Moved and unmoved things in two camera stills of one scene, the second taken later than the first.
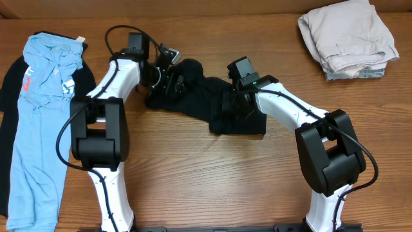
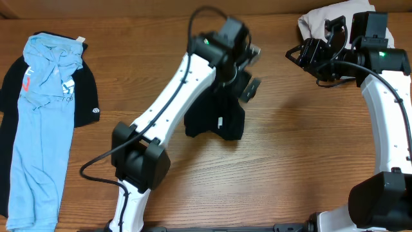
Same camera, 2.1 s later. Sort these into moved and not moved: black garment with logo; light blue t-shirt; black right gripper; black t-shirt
Moved: black right gripper; black t-shirt
Not moved: black garment with logo; light blue t-shirt
